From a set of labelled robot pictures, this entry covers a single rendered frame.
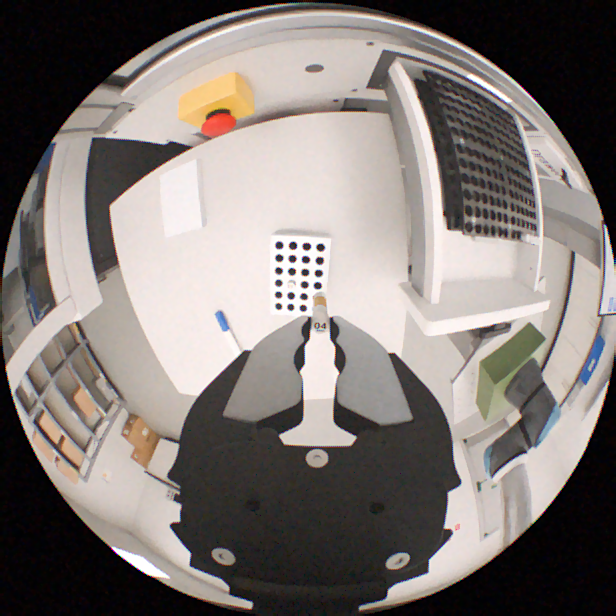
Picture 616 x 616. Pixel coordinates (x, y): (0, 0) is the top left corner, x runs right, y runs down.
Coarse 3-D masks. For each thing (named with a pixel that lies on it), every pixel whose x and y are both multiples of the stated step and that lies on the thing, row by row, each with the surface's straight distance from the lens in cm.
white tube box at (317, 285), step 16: (272, 240) 30; (288, 240) 30; (304, 240) 30; (320, 240) 29; (272, 256) 31; (288, 256) 30; (304, 256) 34; (320, 256) 33; (272, 272) 31; (288, 272) 31; (304, 272) 33; (320, 272) 33; (272, 288) 32; (304, 288) 32; (320, 288) 32; (272, 304) 33; (288, 304) 35; (304, 304) 33
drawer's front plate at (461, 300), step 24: (408, 288) 29; (456, 288) 31; (480, 288) 33; (504, 288) 37; (528, 288) 42; (432, 312) 23; (456, 312) 24; (480, 312) 26; (504, 312) 29; (528, 312) 35
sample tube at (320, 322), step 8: (320, 296) 16; (320, 304) 15; (312, 312) 15; (320, 312) 14; (312, 320) 14; (320, 320) 13; (328, 320) 14; (312, 328) 14; (320, 328) 14; (328, 328) 14
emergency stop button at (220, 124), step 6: (222, 114) 26; (210, 120) 25; (216, 120) 25; (222, 120) 25; (228, 120) 25; (234, 120) 26; (204, 126) 25; (210, 126) 25; (216, 126) 25; (222, 126) 25; (228, 126) 26; (234, 126) 26; (204, 132) 26; (210, 132) 26; (216, 132) 26; (222, 132) 27
